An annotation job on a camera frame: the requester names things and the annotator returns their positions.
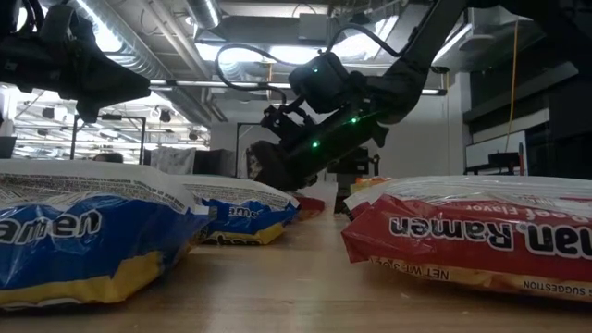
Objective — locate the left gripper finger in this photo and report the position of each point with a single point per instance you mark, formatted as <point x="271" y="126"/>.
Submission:
<point x="115" y="81"/>

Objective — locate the red Maruchan ramen packet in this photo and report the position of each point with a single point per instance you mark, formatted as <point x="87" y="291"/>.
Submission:
<point x="311" y="206"/>
<point x="462" y="240"/>

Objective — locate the blue Maruchan ramen packet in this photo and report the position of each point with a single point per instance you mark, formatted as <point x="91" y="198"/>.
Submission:
<point x="240" y="217"/>
<point x="69" y="250"/>

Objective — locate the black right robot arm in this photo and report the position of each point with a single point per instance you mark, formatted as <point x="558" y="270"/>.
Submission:
<point x="402" y="78"/>

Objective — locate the red patterned cloth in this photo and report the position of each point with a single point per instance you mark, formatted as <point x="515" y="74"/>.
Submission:
<point x="252" y="166"/>

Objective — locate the black computer monitor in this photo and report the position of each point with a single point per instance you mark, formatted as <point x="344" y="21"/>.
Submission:
<point x="358" y="164"/>

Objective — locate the black box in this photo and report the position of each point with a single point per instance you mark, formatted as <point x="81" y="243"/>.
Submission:
<point x="213" y="162"/>

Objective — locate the long ceiling light bar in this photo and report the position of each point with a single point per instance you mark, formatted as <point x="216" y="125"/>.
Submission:
<point x="208" y="83"/>

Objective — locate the white cloth cover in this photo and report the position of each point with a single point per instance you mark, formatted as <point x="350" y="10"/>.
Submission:
<point x="173" y="161"/>

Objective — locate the white board panel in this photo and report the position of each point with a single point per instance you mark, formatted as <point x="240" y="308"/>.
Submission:
<point x="495" y="152"/>

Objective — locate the black desk device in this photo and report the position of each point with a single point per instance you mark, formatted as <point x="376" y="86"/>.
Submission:
<point x="501" y="162"/>

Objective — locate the black cabinet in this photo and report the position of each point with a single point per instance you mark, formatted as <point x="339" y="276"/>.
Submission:
<point x="559" y="148"/>

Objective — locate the corrugated silver ventilation duct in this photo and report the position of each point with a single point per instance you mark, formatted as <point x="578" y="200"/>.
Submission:
<point x="139" y="65"/>

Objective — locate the black metal rig frame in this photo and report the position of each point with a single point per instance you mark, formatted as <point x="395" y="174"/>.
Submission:
<point x="237" y="148"/>
<point x="108" y="117"/>

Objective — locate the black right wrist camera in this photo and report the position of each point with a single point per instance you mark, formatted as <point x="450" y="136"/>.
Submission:
<point x="279" y="121"/>

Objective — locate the round silver ventilation duct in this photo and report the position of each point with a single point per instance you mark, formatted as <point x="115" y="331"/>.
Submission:
<point x="203" y="11"/>

